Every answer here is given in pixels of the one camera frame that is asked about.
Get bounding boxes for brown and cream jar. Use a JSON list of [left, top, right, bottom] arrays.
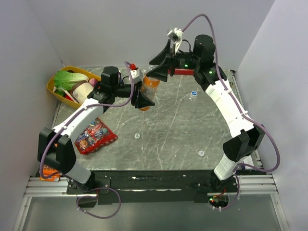
[[70, 80, 93, 104]]

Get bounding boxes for red rectangular box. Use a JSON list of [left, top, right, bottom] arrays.
[[174, 69, 194, 76]]

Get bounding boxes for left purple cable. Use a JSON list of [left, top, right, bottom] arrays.
[[38, 61, 135, 179]]

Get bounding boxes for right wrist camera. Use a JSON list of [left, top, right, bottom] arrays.
[[167, 27, 183, 54]]

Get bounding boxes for purple onion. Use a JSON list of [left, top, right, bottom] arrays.
[[89, 78, 99, 87]]

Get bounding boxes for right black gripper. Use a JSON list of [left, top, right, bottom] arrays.
[[146, 38, 201, 82]]

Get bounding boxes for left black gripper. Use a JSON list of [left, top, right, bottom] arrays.
[[112, 80, 155, 108]]

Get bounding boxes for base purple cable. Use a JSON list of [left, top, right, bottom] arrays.
[[76, 187, 123, 219]]

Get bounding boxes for orange juice bottle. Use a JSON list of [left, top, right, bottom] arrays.
[[141, 75, 160, 101]]

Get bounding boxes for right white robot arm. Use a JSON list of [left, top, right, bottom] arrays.
[[147, 35, 265, 192]]

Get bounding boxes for red snack bag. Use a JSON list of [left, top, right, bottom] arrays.
[[75, 118, 118, 155]]

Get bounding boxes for green lettuce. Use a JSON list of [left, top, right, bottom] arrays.
[[53, 71, 89, 91]]

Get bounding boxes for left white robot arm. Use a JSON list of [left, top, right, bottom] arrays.
[[38, 63, 155, 193]]

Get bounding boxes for white and purple box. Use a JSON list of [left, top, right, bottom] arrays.
[[242, 156, 255, 170]]

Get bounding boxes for orange packet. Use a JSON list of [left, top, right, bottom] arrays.
[[39, 165, 61, 182]]

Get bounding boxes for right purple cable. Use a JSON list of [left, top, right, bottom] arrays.
[[181, 13, 281, 173]]

